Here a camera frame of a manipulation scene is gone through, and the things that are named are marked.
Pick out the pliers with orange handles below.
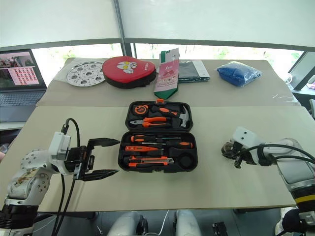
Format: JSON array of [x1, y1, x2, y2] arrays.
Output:
[[129, 116, 171, 129]]

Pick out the thin white cable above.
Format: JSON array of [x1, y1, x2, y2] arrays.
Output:
[[147, 209, 170, 235]]

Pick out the short-shaft screwdriver orange black handle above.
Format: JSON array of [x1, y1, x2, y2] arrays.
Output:
[[141, 140, 194, 149]]

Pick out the small black ribbed block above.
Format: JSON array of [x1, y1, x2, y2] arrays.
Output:
[[211, 221, 228, 236]]

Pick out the claw hammer orange black handle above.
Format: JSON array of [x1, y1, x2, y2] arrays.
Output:
[[149, 104, 191, 128]]

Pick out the grey window frame post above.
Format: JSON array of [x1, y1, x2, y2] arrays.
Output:
[[112, 0, 135, 59]]

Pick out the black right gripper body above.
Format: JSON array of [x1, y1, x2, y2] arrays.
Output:
[[232, 142, 259, 166]]

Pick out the silver rounded robot leg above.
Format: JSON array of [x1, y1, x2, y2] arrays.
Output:
[[106, 211, 149, 236], [174, 209, 201, 236]]

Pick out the pink green paper bag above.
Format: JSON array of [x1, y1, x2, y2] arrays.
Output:
[[153, 47, 180, 100]]

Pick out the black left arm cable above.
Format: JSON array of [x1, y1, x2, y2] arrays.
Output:
[[53, 118, 81, 236]]

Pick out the red heart-shaped zip case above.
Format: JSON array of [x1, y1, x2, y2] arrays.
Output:
[[101, 56, 158, 89]]

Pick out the orange black tape measure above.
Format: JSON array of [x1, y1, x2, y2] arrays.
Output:
[[132, 104, 150, 116]]

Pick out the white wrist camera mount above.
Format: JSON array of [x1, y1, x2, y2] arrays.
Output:
[[232, 126, 267, 151], [48, 131, 72, 162]]

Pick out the black plastic tool case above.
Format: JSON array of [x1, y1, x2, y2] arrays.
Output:
[[117, 98, 198, 172]]

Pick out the blue fabric in clear bag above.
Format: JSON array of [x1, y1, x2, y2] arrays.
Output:
[[217, 61, 262, 87]]

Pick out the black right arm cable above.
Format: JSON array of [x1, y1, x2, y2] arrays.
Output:
[[234, 144, 315, 169]]

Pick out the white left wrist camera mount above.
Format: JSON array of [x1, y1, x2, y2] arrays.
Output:
[[48, 131, 72, 162]]

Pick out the orange voltage tester pen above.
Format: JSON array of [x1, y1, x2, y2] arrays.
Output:
[[125, 145, 164, 151]]

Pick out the dark folded cloth package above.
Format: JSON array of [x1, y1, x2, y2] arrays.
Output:
[[177, 59, 211, 83]]

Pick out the silver perforated steamer plate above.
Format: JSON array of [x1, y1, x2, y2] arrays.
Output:
[[66, 61, 104, 87]]

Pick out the orange black utility knife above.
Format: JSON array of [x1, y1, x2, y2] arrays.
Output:
[[127, 155, 175, 168]]

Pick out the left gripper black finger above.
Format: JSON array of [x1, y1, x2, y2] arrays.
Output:
[[86, 138, 121, 157], [79, 169, 120, 182]]

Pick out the long-shaft screwdriver orange black handle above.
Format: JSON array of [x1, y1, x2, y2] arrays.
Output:
[[130, 134, 168, 143]]

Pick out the open laptop computer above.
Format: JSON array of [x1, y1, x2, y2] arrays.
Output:
[[0, 49, 48, 123]]

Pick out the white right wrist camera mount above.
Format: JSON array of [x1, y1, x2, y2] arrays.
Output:
[[232, 126, 267, 151]]

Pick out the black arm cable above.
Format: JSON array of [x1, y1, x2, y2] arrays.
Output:
[[53, 118, 81, 236], [234, 144, 315, 169]]

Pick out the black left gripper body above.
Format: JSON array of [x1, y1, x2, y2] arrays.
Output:
[[64, 145, 96, 180]]

